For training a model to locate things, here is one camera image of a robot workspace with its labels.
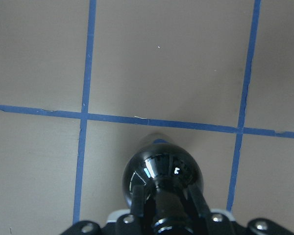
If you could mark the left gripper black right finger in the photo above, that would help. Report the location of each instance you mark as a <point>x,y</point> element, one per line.
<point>196,196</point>

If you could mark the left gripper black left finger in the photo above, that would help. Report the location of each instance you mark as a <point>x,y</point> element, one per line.
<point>138,201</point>

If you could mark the dark wine bottle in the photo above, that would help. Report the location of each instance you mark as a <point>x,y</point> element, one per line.
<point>165,170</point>

